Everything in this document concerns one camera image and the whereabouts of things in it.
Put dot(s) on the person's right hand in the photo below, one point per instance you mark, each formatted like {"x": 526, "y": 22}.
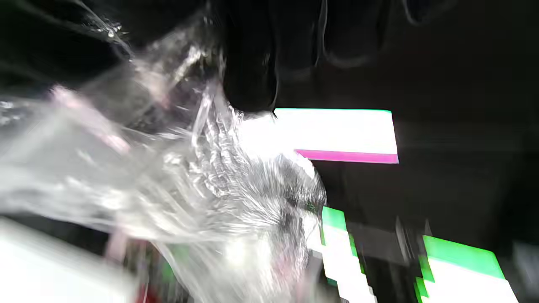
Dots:
{"x": 252, "y": 63}

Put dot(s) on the clear plastic bakery bag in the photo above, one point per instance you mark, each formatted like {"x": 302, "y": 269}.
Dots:
{"x": 168, "y": 176}

